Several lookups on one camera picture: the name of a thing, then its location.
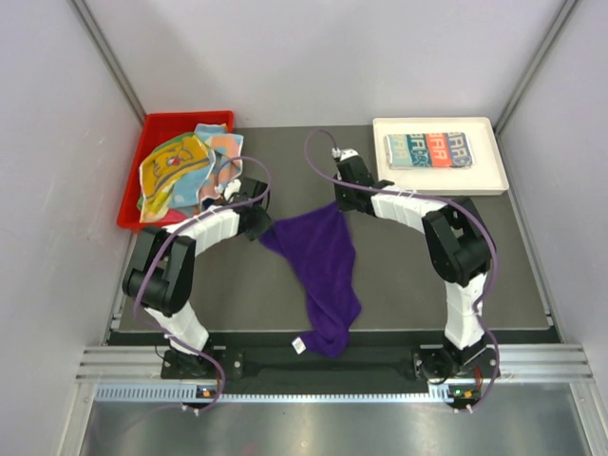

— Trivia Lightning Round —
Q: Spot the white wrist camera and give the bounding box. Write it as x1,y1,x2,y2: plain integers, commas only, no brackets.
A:
223,179,242,200
332,147,359,162

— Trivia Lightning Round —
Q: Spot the white plastic tray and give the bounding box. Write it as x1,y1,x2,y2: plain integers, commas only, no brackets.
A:
372,117,509,196

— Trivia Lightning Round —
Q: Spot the grey slotted cable duct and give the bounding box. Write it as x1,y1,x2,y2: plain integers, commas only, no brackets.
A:
94,382,485,404

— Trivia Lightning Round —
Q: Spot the pastel patchwork towel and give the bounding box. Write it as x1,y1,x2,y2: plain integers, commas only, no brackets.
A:
169,123,244,217

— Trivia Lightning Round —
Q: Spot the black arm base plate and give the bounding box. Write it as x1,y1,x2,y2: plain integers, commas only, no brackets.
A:
156,345,498,389

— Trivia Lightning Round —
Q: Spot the red plastic bin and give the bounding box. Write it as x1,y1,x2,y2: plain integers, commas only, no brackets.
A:
117,110,235,234

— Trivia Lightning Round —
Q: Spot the purple towel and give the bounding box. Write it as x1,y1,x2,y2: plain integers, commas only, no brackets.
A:
260,202,362,358

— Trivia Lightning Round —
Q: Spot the rabbit print striped towel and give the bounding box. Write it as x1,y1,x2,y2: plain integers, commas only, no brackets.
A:
384,132,474,170

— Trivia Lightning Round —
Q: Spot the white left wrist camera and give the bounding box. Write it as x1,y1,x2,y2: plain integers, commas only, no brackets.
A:
223,179,242,200

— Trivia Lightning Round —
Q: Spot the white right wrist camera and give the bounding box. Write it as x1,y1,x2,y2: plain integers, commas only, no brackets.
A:
332,147,359,162

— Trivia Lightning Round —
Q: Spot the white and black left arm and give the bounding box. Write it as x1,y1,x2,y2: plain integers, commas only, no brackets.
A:
122,178,274,379

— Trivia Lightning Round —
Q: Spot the yellow cartoon print towel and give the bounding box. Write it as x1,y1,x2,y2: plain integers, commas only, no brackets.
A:
139,132,216,223

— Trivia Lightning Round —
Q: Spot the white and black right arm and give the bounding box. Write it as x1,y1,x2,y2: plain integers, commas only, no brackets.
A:
334,150,498,385

